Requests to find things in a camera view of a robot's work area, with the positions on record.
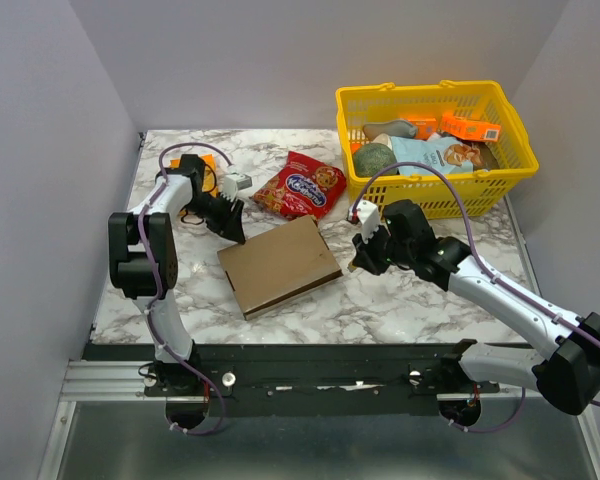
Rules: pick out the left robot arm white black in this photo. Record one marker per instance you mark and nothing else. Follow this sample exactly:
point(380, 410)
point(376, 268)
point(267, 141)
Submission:
point(143, 261)

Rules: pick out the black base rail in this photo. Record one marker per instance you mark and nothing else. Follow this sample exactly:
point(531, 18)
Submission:
point(297, 380)

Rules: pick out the green round melon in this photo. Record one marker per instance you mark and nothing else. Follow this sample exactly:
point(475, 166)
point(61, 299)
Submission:
point(372, 158)

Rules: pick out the grey pouch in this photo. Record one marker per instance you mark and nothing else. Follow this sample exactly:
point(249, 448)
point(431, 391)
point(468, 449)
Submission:
point(397, 128)

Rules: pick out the orange carton box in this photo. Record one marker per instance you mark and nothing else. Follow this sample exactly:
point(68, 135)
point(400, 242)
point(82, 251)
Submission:
point(468, 129)

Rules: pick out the light blue chips bag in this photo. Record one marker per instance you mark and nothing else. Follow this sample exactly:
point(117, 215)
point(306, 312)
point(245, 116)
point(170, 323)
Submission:
point(447, 155)

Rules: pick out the red candy bag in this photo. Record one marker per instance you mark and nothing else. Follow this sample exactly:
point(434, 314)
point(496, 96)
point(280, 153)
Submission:
point(304, 186)

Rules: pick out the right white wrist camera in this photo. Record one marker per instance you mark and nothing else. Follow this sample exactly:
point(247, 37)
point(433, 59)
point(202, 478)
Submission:
point(367, 215)

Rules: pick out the orange snack packet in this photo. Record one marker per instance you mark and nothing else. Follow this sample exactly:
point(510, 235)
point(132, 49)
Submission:
point(210, 182)

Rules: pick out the yellow plastic basket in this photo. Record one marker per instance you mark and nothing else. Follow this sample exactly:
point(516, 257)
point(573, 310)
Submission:
point(509, 160)

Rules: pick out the small orange box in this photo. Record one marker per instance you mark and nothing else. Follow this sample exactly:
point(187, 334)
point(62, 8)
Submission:
point(424, 126)

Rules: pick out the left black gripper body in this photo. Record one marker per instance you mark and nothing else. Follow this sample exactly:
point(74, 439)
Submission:
point(214, 209)

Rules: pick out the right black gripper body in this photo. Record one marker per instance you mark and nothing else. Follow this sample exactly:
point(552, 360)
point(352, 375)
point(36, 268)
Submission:
point(372, 248)

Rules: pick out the brown cardboard express box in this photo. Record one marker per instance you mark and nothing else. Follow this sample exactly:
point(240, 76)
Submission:
point(278, 265)

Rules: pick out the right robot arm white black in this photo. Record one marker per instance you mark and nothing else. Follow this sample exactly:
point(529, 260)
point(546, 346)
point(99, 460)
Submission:
point(563, 360)

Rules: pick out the aluminium frame profile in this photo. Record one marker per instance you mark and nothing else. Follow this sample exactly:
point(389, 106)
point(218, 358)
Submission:
point(118, 381)

